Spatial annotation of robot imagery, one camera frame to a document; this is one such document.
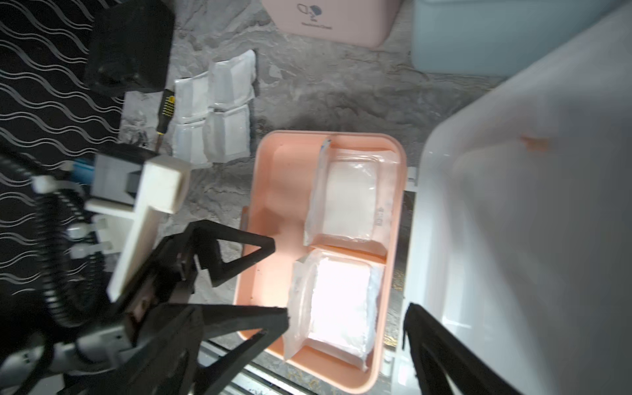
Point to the black yellow screwdriver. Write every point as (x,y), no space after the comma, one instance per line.
(165,115)

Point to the black plastic tool case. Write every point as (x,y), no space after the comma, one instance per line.
(130,48)

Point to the white gauze packet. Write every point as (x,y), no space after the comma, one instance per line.
(231,81)
(188,144)
(352,199)
(333,306)
(191,98)
(227,135)

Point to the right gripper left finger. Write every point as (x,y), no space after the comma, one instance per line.
(165,360)

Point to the blue orange first aid box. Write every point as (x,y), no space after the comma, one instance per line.
(495,38)

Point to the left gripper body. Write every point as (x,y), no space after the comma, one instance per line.
(143,310)

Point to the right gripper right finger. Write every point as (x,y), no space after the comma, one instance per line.
(441,360)

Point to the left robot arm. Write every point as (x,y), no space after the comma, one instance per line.
(58,335)

